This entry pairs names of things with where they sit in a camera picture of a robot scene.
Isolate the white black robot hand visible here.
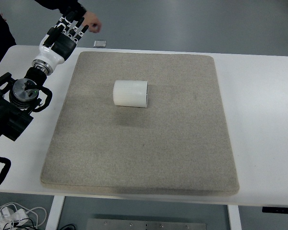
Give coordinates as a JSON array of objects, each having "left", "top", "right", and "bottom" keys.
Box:
[{"left": 33, "top": 8, "right": 89, "bottom": 67}]

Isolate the white cup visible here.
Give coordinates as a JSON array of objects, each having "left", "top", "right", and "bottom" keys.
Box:
[{"left": 113, "top": 80, "right": 149, "bottom": 108}]

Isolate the person's hand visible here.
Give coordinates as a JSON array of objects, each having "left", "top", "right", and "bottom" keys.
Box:
[{"left": 83, "top": 11, "right": 103, "bottom": 34}]

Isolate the person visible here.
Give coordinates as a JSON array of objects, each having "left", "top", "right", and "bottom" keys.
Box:
[{"left": 0, "top": 0, "right": 88, "bottom": 76}]

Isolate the beige felt mat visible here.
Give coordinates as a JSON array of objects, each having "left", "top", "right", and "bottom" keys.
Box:
[{"left": 40, "top": 51, "right": 240, "bottom": 197}]

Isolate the white table leg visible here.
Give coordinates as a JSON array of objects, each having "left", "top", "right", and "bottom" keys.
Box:
[
  {"left": 227, "top": 205, "right": 242, "bottom": 230},
  {"left": 46, "top": 195, "right": 65, "bottom": 230}
]

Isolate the grey metal plate with screws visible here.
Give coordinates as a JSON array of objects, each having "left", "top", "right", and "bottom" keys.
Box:
[{"left": 86, "top": 218, "right": 207, "bottom": 230}]

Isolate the black table control panel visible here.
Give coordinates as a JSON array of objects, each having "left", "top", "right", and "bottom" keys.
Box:
[{"left": 262, "top": 206, "right": 288, "bottom": 213}]

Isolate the white power strip with cables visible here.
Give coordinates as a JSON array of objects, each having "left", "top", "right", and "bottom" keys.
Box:
[{"left": 0, "top": 202, "right": 48, "bottom": 230}]

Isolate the thin black cable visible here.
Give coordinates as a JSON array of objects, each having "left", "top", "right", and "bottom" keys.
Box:
[{"left": 55, "top": 223, "right": 76, "bottom": 230}]

